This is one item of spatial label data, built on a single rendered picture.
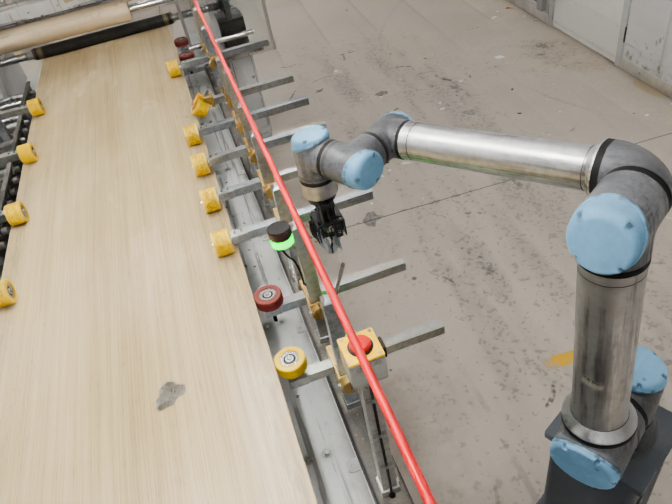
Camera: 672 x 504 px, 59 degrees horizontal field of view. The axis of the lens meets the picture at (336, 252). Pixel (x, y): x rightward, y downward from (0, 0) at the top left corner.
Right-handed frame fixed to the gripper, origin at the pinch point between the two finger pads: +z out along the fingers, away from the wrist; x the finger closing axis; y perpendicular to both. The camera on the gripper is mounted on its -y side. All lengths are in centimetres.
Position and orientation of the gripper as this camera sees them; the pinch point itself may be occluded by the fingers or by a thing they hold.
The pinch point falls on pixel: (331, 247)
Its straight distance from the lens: 160.2
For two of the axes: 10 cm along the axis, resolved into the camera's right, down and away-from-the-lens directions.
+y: 3.1, 5.9, -7.5
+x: 9.4, -3.2, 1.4
